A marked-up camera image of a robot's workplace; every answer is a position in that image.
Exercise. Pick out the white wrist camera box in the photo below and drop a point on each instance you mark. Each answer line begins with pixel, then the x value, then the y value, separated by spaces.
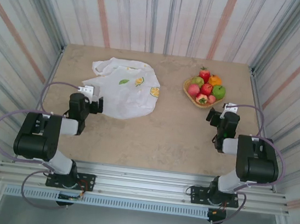
pixel 230 107
pixel 86 90

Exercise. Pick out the pale green apple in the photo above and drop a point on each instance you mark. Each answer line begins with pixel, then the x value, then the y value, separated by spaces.
pixel 197 81

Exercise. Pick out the aluminium mounting rail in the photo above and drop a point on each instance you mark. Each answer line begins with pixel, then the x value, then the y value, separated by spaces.
pixel 141 180

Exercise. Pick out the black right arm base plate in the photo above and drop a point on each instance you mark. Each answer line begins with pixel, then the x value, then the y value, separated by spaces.
pixel 198 194

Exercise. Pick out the red fruit with green calyx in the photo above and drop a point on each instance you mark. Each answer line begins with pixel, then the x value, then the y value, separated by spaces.
pixel 201 98

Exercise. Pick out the black right base connector module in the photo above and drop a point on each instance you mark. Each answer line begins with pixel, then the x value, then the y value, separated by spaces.
pixel 216 216

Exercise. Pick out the bright green apple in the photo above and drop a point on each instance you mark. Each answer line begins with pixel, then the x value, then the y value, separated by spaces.
pixel 218 91

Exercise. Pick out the orange fruit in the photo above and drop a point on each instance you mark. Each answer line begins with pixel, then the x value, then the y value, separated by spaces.
pixel 215 80

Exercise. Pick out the black base connector module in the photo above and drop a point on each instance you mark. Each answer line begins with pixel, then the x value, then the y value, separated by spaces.
pixel 216 216
pixel 64 203

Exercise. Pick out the black left base connector module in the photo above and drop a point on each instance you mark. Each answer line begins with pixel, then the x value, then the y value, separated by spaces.
pixel 64 203

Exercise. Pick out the plain red apple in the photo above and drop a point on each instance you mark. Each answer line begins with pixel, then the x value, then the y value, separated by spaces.
pixel 206 89

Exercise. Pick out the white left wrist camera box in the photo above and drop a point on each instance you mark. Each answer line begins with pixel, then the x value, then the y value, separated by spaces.
pixel 86 90

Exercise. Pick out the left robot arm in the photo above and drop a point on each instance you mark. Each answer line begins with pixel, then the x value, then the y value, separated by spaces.
pixel 35 144

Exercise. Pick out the red apple with leaf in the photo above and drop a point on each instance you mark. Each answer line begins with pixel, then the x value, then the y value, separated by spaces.
pixel 204 75

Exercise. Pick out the small pink peach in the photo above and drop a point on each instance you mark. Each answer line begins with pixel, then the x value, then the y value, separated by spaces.
pixel 211 99

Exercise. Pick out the large pink peach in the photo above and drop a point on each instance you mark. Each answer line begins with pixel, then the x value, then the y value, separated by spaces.
pixel 193 90

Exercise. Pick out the white lemon print plastic bag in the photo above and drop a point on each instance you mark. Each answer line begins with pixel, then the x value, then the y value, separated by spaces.
pixel 130 95

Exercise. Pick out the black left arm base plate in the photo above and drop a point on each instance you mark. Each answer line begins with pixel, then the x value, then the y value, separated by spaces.
pixel 88 181

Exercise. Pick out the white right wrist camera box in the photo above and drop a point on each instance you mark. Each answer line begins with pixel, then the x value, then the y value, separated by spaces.
pixel 230 107

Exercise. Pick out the woven bamboo basket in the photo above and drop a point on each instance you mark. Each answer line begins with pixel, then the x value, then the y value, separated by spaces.
pixel 188 90

